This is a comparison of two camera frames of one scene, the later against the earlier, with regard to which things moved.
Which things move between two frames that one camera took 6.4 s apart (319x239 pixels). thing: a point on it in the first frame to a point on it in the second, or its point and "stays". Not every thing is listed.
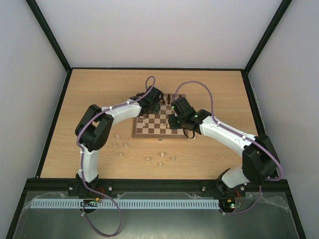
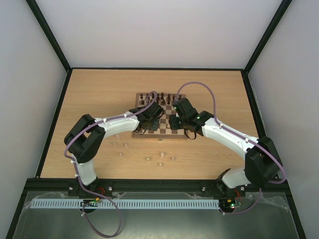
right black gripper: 174,121 stays
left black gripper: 157,108 to 155,126
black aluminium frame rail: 254,185 stays
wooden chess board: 157,126 stays
